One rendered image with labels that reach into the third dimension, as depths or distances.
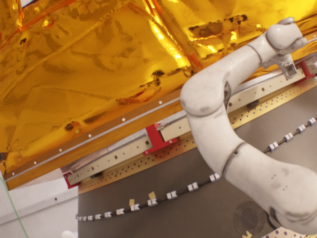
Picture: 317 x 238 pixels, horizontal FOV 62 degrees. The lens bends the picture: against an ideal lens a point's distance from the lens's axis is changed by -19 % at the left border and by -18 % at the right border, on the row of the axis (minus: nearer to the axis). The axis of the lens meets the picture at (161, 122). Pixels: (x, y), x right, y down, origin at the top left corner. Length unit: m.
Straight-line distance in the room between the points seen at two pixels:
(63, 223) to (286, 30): 7.16
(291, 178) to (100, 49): 0.98
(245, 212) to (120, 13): 0.92
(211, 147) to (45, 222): 7.35
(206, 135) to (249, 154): 0.09
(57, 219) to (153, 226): 6.54
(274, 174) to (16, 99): 1.16
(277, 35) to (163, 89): 0.62
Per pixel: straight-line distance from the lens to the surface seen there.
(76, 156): 1.29
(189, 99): 0.60
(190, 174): 1.10
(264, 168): 0.51
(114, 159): 1.22
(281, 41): 0.74
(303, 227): 0.50
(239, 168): 0.52
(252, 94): 1.16
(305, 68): 1.42
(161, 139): 1.12
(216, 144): 0.55
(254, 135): 1.13
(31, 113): 1.34
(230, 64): 0.67
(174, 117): 1.16
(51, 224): 7.72
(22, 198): 8.00
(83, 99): 1.24
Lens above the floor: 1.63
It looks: 6 degrees up
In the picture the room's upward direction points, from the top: 24 degrees counter-clockwise
